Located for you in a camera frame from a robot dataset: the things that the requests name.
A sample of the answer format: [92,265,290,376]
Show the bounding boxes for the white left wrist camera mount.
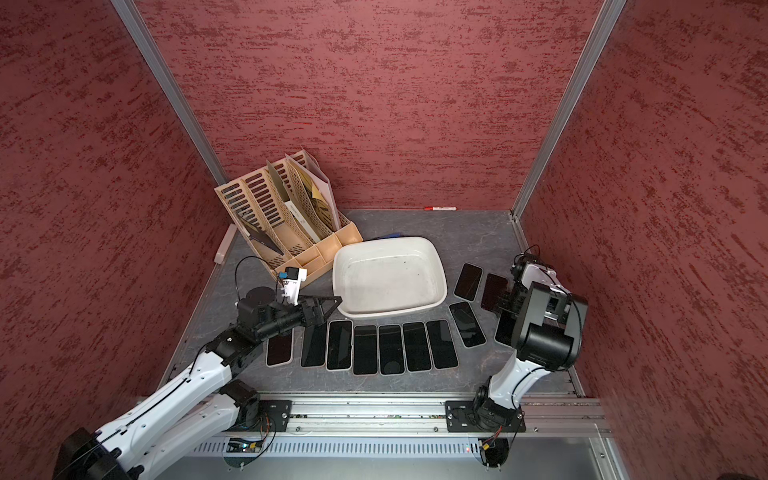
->
[278,267,308,306]

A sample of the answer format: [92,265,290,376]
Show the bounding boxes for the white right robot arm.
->
[472,253,589,432]

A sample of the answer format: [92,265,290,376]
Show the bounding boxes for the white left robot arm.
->
[53,287,342,479]

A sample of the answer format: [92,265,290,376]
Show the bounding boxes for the white plastic storage tub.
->
[332,236,448,320]

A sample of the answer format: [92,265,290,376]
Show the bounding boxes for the small phone pink case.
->
[426,320,458,369]

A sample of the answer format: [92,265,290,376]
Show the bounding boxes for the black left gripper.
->
[257,293,342,341]

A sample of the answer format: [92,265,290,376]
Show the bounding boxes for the beige desk file organizer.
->
[216,149,363,283]

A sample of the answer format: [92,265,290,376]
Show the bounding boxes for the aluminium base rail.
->
[155,394,613,465]

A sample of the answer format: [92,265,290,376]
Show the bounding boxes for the black phone without case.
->
[494,311,517,348]

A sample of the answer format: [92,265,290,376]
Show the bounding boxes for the black notebook in organizer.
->
[242,220,284,255]

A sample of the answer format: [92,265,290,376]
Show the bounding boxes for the gold patterned folder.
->
[292,161,337,232]

